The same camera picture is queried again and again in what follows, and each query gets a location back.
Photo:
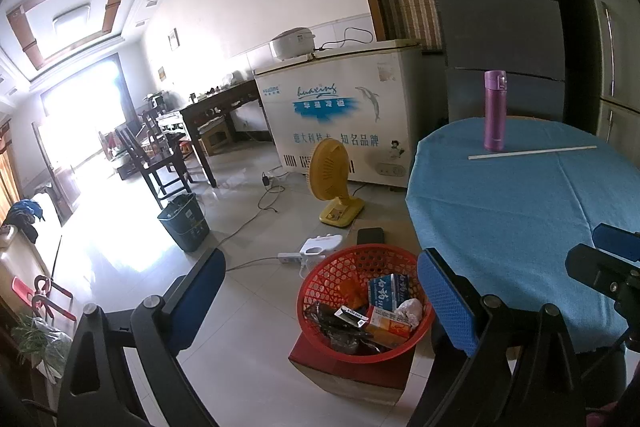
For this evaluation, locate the black waste bin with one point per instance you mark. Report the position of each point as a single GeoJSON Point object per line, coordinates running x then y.
{"type": "Point", "coordinates": [185, 224]}

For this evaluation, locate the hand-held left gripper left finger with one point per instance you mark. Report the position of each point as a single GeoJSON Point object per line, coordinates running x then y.
{"type": "Point", "coordinates": [197, 294]}

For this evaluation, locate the white handheld appliance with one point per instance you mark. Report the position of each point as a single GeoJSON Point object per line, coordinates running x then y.
{"type": "Point", "coordinates": [320, 247]}

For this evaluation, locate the white power strip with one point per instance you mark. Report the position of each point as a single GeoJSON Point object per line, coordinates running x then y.
{"type": "Point", "coordinates": [290, 258]}

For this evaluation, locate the brown stool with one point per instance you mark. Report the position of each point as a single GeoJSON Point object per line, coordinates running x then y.
{"type": "Point", "coordinates": [350, 377]}

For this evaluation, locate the yellow desk fan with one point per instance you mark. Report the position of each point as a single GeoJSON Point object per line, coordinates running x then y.
{"type": "Point", "coordinates": [327, 169]}

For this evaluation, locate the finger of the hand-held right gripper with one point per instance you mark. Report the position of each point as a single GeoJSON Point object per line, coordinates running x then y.
{"type": "Point", "coordinates": [617, 239]}
{"type": "Point", "coordinates": [595, 269]}

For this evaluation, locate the orange wrapper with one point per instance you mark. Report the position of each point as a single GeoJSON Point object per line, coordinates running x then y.
{"type": "Point", "coordinates": [352, 292]}

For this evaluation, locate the white chest freezer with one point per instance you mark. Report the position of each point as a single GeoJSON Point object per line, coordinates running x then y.
{"type": "Point", "coordinates": [330, 107]}

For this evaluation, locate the ceiling lamp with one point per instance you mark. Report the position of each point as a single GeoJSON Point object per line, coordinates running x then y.
{"type": "Point", "coordinates": [72, 18]}

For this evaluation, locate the black plastic bag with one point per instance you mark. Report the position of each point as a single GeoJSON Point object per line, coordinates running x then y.
{"type": "Point", "coordinates": [345, 339]}

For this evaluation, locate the blue cloth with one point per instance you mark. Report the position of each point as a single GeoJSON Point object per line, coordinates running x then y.
{"type": "Point", "coordinates": [25, 214]}

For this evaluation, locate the black flat rectangular object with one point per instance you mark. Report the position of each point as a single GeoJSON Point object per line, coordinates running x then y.
{"type": "Point", "coordinates": [371, 236]}

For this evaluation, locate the red plastic mesh basket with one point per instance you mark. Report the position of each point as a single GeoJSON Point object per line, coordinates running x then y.
{"type": "Point", "coordinates": [325, 267]}

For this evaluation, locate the red metal frame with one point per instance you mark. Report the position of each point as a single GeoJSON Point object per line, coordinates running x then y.
{"type": "Point", "coordinates": [45, 297]}

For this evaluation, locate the person's leg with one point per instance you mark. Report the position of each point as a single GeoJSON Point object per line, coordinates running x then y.
{"type": "Point", "coordinates": [615, 418]}

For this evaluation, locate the dark grey refrigerator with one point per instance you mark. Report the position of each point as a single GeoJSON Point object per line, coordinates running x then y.
{"type": "Point", "coordinates": [490, 22]}

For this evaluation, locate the blue tablecloth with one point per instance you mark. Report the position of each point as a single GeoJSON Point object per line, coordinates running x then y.
{"type": "Point", "coordinates": [500, 217]}

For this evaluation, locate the white thin rod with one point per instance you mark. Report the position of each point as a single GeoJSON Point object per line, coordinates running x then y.
{"type": "Point", "coordinates": [530, 152]}

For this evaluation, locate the white paper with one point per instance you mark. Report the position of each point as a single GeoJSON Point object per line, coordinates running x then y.
{"type": "Point", "coordinates": [411, 312]}

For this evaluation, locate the dark wooden table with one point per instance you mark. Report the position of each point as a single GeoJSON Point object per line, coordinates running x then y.
{"type": "Point", "coordinates": [215, 107]}

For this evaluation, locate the small wooden stool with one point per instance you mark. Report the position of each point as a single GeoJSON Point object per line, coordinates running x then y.
{"type": "Point", "coordinates": [216, 141]}

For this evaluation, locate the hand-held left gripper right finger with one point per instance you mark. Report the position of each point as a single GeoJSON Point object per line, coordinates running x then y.
{"type": "Point", "coordinates": [445, 302]}

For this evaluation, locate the white cigarette pack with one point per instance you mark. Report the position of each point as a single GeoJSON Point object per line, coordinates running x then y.
{"type": "Point", "coordinates": [351, 316]}

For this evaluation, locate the orange cardboard box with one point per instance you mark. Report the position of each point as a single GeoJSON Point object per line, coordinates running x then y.
{"type": "Point", "coordinates": [387, 324]}

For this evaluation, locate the black charger plug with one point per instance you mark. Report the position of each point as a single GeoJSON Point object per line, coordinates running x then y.
{"type": "Point", "coordinates": [266, 180]}

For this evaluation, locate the purple thermos bottle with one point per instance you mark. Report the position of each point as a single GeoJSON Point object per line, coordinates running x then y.
{"type": "Point", "coordinates": [494, 112]}

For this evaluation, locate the blue and white carton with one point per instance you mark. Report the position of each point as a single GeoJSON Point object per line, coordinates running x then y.
{"type": "Point", "coordinates": [387, 292]}

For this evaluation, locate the white rice cooker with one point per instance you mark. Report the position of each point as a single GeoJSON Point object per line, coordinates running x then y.
{"type": "Point", "coordinates": [292, 44]}

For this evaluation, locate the green potted plant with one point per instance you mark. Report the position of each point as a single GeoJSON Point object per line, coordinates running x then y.
{"type": "Point", "coordinates": [40, 342]}

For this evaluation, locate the silver refrigerator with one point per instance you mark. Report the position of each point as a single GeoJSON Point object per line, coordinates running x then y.
{"type": "Point", "coordinates": [615, 57]}

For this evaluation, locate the dark wooden chairs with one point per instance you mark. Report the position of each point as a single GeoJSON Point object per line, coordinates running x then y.
{"type": "Point", "coordinates": [150, 152]}

